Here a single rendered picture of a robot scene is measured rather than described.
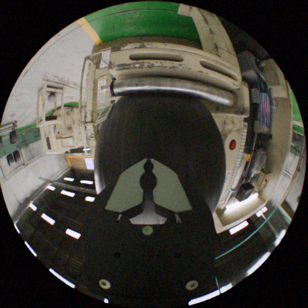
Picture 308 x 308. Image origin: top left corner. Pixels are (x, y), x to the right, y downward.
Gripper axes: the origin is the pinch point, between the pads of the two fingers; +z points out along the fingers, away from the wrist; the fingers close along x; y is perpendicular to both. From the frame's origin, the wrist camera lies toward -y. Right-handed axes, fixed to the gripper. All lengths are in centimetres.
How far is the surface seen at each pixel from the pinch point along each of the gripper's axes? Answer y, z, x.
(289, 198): 15, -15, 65
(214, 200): 8.0, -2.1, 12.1
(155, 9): -98, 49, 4
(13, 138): -23, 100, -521
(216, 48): -38, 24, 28
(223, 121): -3.9, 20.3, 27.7
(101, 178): 3.7, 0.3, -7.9
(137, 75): -15.5, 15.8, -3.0
